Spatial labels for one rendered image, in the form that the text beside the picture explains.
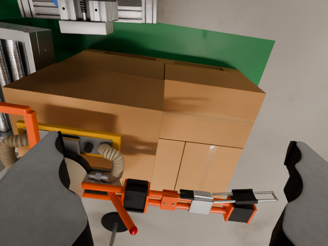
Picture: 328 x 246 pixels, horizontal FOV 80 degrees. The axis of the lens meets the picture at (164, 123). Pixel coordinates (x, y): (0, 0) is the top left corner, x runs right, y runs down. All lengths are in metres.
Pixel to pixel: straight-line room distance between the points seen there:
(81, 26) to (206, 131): 0.92
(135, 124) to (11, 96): 0.47
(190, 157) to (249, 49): 0.96
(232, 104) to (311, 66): 0.95
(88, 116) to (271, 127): 1.72
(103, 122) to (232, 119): 0.80
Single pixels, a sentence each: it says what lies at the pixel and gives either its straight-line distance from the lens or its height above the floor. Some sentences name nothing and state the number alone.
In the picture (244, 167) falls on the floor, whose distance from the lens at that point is 2.34.
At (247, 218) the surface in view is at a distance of 0.77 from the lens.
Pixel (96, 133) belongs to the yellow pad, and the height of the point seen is 1.07.
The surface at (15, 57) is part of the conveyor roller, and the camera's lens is 1.37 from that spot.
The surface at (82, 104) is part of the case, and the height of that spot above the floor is 0.94.
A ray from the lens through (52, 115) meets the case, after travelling 0.89.
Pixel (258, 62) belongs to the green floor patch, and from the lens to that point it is 1.82.
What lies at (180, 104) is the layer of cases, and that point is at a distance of 1.19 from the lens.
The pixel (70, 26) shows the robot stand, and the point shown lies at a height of 0.99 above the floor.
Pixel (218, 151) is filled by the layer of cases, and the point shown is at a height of 0.54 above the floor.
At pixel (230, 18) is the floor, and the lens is 1.69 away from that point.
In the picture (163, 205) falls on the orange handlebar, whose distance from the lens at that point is 0.70.
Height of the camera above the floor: 1.63
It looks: 61 degrees down
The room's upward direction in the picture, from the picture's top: 178 degrees counter-clockwise
